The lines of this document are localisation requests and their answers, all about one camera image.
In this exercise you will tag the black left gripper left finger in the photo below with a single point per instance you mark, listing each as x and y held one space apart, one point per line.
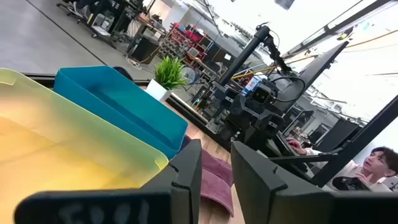
174 199

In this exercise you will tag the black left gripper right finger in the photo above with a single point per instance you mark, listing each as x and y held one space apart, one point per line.
267 199

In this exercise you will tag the maroon pink cap hat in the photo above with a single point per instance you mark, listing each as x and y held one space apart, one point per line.
217 183

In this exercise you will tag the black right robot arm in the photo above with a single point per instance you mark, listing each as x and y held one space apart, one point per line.
245 53

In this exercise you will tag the blue white spray canister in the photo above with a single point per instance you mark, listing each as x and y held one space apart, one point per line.
252 84

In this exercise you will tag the person's hand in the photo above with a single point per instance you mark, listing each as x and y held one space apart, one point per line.
295 146

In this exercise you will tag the black monitor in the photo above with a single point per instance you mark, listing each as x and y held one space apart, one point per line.
311 77

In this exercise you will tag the small desk fan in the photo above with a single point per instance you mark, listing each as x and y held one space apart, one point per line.
188 75

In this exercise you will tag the green potted plant white pot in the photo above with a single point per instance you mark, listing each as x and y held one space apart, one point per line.
169 73

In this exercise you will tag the blue plastic bin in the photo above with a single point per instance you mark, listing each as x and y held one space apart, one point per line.
124 105

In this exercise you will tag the storage shelf with red bins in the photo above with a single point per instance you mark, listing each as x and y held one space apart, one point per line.
183 40

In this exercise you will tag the person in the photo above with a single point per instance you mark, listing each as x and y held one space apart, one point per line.
379 165

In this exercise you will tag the yellow translucent plastic bin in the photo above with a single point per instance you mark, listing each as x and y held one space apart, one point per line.
62 140

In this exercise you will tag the cluttered black workbench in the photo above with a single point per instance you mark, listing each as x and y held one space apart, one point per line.
143 46

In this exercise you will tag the white power strip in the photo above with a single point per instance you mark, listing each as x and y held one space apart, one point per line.
133 63

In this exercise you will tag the office chair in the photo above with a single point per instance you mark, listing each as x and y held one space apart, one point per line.
74 9

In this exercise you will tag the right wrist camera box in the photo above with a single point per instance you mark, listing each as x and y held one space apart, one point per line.
262 95

